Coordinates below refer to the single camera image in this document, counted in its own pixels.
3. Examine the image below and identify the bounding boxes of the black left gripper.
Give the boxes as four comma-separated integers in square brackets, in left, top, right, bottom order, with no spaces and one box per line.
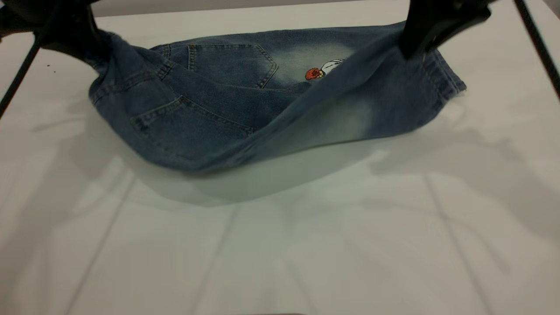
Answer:
[0,0,111,63]

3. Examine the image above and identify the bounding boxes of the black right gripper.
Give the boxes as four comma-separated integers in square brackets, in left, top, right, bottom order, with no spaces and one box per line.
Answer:
[399,0,494,60]

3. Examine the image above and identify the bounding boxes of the blue denim shorts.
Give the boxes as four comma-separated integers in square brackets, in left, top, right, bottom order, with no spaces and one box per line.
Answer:
[87,21,468,175]

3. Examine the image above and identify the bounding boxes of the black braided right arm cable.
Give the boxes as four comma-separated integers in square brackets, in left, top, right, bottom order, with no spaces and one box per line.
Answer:
[513,0,560,100]

